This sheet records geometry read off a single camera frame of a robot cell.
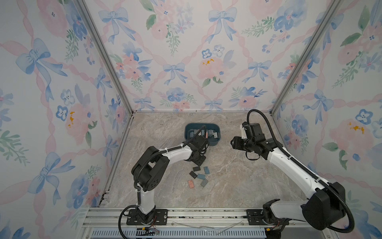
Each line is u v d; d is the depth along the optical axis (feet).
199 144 2.43
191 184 2.75
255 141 2.02
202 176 2.89
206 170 2.96
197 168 2.94
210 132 3.46
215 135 3.42
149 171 1.61
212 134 3.41
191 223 2.41
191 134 3.39
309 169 1.50
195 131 3.48
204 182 2.80
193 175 2.88
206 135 3.35
